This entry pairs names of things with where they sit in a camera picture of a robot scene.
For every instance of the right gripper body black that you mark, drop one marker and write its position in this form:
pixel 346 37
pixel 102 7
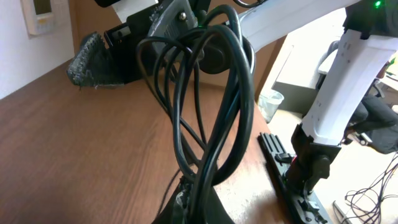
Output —
pixel 124 39

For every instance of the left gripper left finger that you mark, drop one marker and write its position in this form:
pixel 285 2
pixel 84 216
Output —
pixel 180 209

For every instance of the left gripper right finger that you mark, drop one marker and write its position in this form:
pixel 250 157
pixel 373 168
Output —
pixel 298 173

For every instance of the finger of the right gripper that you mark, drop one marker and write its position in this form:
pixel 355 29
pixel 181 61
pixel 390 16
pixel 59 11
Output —
pixel 171 18
pixel 93 65

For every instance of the translucent plastic cup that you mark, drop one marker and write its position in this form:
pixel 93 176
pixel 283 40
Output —
pixel 268 103

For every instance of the wall thermostat panel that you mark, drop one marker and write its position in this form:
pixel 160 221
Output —
pixel 39 16

